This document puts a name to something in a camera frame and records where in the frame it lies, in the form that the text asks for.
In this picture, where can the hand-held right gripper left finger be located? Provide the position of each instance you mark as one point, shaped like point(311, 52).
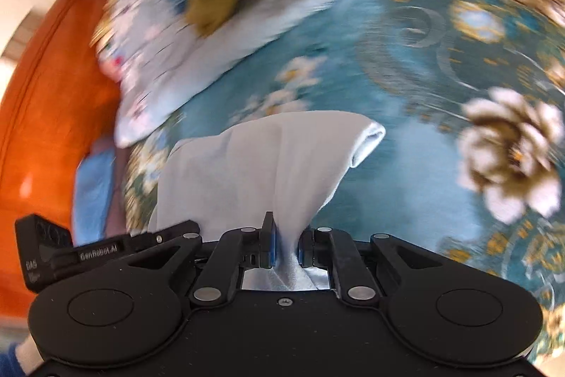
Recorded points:
point(270, 244)

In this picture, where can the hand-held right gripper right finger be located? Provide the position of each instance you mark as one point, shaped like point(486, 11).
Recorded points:
point(309, 249)

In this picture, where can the white t-shirt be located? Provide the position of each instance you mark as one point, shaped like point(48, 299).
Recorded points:
point(265, 165)

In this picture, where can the person's left forearm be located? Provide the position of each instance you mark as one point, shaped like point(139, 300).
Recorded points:
point(11, 363)

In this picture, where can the light blue cloth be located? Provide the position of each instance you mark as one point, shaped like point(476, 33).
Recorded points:
point(95, 191)

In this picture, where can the orange wooden headboard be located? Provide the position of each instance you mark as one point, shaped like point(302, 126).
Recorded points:
point(44, 116)

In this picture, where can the teal floral blanket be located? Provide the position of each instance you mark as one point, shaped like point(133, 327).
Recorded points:
point(375, 94)

